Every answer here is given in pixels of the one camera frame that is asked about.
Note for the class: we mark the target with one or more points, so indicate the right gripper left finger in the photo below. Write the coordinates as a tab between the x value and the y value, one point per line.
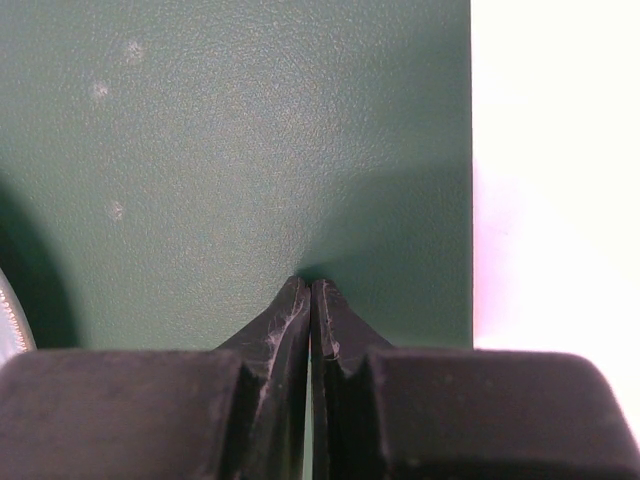
234	412

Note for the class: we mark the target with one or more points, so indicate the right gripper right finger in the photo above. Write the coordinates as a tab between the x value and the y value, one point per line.
388	412

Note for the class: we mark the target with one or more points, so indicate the grey-blue round plate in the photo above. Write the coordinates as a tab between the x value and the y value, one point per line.
15	334

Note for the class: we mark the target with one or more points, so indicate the dark green placemat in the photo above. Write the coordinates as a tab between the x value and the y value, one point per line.
166	165

